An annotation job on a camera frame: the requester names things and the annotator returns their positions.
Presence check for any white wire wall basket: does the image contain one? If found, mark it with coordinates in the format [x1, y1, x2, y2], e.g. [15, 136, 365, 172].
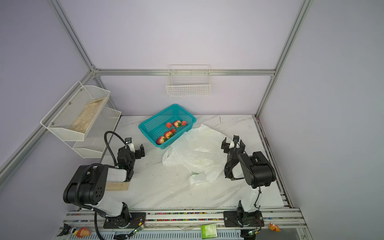
[166, 65, 211, 97]

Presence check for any lower white mesh shelf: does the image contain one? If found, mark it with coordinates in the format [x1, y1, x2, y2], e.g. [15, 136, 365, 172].
[64, 107, 121, 159]

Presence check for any green small box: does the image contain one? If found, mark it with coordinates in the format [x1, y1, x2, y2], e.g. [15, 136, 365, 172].
[201, 224, 218, 240]

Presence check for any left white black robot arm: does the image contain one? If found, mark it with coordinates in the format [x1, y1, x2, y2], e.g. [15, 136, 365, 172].
[63, 138, 145, 225]

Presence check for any beige glove in shelf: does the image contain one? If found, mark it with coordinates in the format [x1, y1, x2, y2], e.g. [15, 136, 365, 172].
[70, 97, 106, 134]

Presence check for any large fake strawberry back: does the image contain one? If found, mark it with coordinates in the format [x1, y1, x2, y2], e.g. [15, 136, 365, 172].
[173, 120, 182, 128]

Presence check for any aluminium mounting rail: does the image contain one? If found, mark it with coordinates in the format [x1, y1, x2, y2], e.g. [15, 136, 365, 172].
[59, 208, 308, 230]

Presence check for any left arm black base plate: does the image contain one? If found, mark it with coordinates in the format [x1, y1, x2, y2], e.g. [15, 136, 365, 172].
[103, 212, 147, 230]

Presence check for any white plastic bag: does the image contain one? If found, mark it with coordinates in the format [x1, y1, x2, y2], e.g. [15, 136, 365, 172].
[163, 124, 227, 186]

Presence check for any teal plastic basket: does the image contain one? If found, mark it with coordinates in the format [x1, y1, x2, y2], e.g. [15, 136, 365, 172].
[139, 104, 197, 150]

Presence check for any beige glove on table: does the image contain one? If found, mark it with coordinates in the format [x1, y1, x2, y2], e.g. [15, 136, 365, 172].
[106, 182, 130, 191]

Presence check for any white mesh shelf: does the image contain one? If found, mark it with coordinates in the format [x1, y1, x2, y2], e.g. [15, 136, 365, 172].
[64, 107, 121, 159]
[40, 81, 110, 141]

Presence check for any orange toy right rail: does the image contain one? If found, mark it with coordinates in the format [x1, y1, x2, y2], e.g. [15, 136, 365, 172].
[269, 223, 281, 232]

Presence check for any orange toy rail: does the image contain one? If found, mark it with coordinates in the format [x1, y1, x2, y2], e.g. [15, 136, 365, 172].
[74, 228, 92, 238]
[269, 223, 281, 232]

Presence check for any orange toy left rail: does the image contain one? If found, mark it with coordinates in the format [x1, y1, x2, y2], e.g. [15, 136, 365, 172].
[74, 228, 92, 238]

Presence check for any upper white mesh shelf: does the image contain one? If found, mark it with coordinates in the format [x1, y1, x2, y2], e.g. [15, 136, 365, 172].
[40, 81, 110, 141]

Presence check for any black small object left rail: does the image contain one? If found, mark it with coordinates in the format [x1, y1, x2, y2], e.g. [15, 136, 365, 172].
[57, 224, 73, 237]

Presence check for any large fake strawberry front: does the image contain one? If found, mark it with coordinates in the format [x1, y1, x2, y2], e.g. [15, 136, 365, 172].
[156, 136, 167, 145]

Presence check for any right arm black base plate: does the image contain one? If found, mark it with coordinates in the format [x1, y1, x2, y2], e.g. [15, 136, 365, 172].
[223, 211, 265, 228]

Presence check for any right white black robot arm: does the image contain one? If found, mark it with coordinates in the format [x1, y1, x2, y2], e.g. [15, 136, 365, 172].
[221, 135, 277, 228]

